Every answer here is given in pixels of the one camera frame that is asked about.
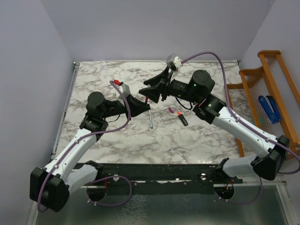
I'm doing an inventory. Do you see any aluminium frame rail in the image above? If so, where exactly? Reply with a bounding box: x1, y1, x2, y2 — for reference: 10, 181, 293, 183
27, 62, 80, 225

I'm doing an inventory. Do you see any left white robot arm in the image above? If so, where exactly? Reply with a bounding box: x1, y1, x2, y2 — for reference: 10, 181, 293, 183
30, 91, 150, 213

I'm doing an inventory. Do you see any white pen green tip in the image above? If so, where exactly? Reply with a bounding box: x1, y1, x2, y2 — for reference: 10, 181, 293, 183
148, 110, 153, 129

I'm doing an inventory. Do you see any blue stapler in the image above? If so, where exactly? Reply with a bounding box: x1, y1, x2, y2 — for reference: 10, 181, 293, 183
258, 95, 281, 124

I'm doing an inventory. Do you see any wooden rack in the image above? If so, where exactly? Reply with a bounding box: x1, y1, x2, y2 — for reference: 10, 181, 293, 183
226, 50, 300, 155

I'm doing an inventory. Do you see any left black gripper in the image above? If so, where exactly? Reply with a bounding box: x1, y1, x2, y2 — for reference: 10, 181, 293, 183
101, 93, 151, 120

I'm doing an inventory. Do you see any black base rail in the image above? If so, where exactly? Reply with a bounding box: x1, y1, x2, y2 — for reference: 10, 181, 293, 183
94, 163, 242, 195

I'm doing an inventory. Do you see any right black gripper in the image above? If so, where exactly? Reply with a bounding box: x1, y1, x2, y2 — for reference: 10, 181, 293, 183
139, 66, 200, 105

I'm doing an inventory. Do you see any black orange highlighter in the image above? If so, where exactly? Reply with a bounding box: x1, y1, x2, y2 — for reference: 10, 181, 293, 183
178, 112, 188, 127

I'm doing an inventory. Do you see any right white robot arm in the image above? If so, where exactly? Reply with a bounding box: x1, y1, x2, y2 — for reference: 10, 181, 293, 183
139, 68, 290, 183

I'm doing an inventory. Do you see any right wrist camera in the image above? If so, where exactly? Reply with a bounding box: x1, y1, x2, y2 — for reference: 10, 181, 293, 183
166, 53, 183, 72

